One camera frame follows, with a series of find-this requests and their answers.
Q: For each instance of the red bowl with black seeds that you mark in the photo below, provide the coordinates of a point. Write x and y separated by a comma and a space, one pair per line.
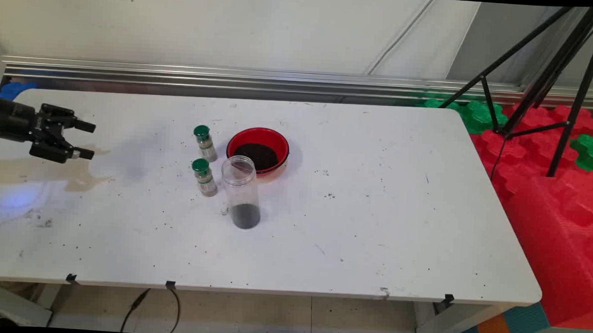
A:
272, 140

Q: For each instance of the large red foam block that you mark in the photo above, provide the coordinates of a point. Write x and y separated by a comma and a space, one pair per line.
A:
548, 247

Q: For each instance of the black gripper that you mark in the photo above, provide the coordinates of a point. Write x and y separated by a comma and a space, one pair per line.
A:
15, 121

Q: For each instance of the teal foam floor tile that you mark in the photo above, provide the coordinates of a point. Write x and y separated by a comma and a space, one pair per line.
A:
530, 317

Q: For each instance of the blue foam piece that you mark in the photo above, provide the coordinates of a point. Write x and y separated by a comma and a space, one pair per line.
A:
14, 90

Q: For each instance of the grey table leg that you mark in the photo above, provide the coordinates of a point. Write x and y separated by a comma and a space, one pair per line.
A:
15, 307
450, 323

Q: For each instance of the black table edge clip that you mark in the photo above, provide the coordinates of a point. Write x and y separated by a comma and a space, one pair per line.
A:
71, 278
449, 298
170, 284

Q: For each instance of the black tripod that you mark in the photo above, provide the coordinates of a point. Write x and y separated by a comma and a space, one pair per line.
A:
546, 72

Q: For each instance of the white wall conduit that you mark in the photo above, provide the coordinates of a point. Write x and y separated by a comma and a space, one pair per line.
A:
399, 38

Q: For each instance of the clear plastic jar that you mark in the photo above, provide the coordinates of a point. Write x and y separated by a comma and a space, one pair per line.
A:
240, 184

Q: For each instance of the green foam block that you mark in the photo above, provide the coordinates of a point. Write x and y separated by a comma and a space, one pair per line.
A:
590, 152
437, 103
473, 119

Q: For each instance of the green cap spice bottle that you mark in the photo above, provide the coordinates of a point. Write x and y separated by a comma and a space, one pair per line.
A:
205, 145
205, 180

